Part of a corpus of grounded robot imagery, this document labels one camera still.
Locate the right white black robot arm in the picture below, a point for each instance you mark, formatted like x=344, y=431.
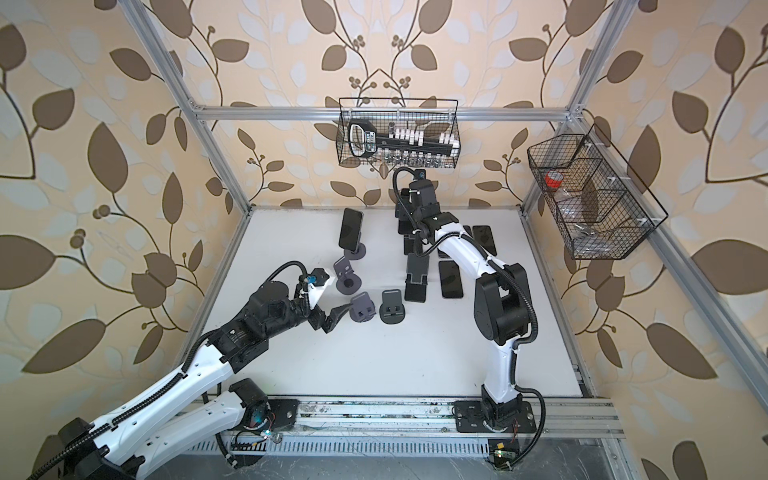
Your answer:
x=503, y=309

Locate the front aluminium rail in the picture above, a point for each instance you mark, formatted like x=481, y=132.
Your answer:
x=410, y=427

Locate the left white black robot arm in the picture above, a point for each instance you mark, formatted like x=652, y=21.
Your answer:
x=135, y=439

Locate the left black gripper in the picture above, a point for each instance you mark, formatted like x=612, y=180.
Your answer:
x=329, y=321

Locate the middle right black stand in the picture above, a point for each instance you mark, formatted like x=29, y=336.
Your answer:
x=416, y=283

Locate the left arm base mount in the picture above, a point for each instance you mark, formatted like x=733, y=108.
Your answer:
x=270, y=414

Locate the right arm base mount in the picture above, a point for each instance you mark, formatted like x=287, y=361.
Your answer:
x=485, y=416

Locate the purple round stand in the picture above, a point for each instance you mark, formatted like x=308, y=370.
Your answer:
x=348, y=282

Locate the front right black stand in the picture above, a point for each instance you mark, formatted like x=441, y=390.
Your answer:
x=392, y=310

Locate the back left round stand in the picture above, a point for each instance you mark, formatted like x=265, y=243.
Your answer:
x=357, y=254

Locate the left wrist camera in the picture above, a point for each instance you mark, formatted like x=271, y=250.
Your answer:
x=313, y=286

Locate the front left purple stand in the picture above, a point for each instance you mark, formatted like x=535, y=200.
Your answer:
x=362, y=309

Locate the wire basket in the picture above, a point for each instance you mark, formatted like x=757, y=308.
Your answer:
x=432, y=114
x=604, y=209

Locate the back right black stand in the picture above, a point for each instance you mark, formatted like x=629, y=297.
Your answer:
x=412, y=245

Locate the black stand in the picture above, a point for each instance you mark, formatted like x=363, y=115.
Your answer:
x=392, y=310
x=412, y=245
x=416, y=283

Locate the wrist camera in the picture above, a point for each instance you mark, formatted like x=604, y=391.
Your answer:
x=313, y=286
x=422, y=195

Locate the red capped clear item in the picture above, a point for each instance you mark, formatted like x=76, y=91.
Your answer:
x=553, y=180

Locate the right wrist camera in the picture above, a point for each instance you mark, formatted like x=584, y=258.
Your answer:
x=422, y=195

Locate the back wire basket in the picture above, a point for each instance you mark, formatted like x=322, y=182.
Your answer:
x=432, y=114

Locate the right wire basket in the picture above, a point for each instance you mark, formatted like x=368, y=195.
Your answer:
x=604, y=209

